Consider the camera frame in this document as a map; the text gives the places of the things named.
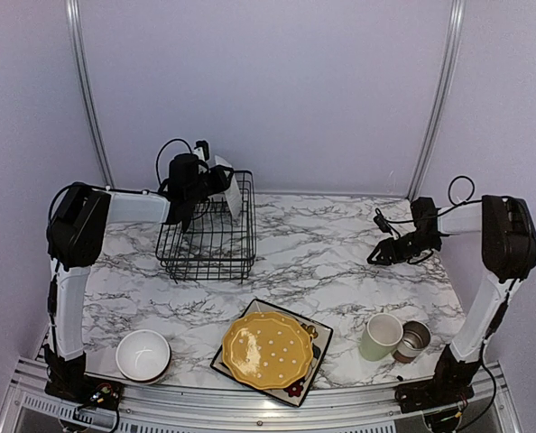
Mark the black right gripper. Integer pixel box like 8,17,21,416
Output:
366,229,439,265

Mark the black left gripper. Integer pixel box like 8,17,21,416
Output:
186,163,234,205

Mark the round brown rim floral plate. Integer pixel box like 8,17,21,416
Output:
215,155,242,221

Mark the yellow polka dot plate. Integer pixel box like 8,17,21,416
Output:
222,312,313,391

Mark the black square floral plate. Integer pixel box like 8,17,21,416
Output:
177,203,195,233

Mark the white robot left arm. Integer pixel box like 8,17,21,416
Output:
44,165,234,362

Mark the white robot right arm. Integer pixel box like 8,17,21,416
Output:
367,195,536,364

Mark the light green mug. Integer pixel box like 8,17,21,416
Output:
359,313,403,362

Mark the brown grey metal-lined cup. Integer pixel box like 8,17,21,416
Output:
392,320,431,364

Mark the white square floral plate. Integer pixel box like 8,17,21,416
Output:
210,299,333,407

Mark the white ceramic bowl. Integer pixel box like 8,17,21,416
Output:
115,329,171,382

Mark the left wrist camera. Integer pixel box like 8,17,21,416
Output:
168,140,210,194

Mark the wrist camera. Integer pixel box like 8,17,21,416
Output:
373,208,401,239
168,140,210,194

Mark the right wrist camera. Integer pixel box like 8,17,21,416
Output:
373,208,401,239

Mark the black wire dish rack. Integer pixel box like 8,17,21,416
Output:
155,170,256,281

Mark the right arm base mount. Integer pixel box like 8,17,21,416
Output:
394,353,480,413

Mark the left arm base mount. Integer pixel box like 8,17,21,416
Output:
44,345,124,410

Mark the aluminium frame rail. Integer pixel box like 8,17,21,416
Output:
0,355,522,433

